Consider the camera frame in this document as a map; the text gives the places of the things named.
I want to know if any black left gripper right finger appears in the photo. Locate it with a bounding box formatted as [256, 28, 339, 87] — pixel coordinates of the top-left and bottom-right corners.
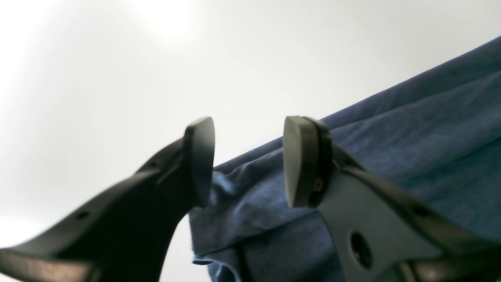
[283, 116, 500, 282]

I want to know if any navy blue T-shirt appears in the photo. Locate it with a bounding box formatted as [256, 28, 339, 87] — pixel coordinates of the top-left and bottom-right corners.
[189, 38, 501, 282]

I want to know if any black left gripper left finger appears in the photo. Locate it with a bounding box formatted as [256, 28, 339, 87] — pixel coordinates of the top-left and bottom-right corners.
[0, 117, 215, 282]

